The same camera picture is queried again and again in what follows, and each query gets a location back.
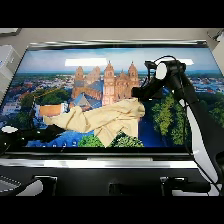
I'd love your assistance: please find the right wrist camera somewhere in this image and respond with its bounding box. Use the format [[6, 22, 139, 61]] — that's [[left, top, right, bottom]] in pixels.
[[143, 59, 158, 88]]

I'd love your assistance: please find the cream short-sleeved shirt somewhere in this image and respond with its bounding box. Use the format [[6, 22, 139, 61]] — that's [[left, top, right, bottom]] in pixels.
[[43, 98, 146, 148]]

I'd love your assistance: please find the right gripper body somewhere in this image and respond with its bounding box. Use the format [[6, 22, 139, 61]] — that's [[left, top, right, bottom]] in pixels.
[[131, 81, 165, 100]]

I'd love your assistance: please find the silver frame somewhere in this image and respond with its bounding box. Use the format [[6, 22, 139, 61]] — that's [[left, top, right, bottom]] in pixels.
[[0, 154, 224, 197]]

